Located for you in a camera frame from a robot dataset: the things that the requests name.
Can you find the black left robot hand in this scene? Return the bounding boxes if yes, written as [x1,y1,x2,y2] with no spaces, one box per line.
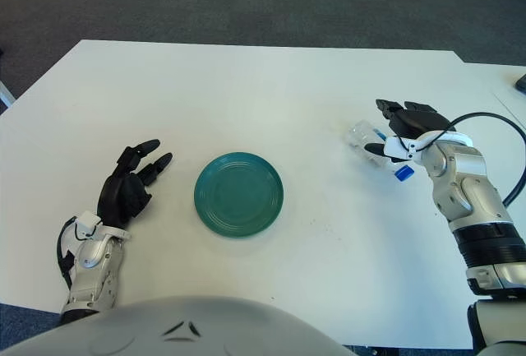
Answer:
[96,138,173,229]

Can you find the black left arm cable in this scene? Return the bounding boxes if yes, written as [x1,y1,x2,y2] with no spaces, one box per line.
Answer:
[56,216,81,289]

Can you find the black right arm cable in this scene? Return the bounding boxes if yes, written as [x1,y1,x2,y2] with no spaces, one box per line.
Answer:
[406,112,526,209]

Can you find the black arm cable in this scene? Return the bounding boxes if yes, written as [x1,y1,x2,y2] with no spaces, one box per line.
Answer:
[56,216,81,289]
[406,112,526,209]

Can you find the white right wrist connector box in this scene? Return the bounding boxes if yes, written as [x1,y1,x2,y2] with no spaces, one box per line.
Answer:
[383,134,418,164]

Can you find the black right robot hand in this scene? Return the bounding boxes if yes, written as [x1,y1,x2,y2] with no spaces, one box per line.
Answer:
[364,99,457,158]

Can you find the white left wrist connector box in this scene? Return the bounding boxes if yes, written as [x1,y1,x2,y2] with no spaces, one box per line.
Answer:
[76,210,103,240]

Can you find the teal round plate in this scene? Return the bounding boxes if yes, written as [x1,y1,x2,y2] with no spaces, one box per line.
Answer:
[193,151,284,238]

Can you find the clear bottle with blue cap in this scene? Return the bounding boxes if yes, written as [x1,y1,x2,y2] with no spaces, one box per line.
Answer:
[344,119,415,183]

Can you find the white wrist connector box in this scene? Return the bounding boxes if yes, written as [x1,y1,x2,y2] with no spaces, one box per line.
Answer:
[76,210,103,240]
[383,134,418,164]

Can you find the grey robot torso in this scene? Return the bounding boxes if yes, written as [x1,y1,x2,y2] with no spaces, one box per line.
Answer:
[0,296,346,356]

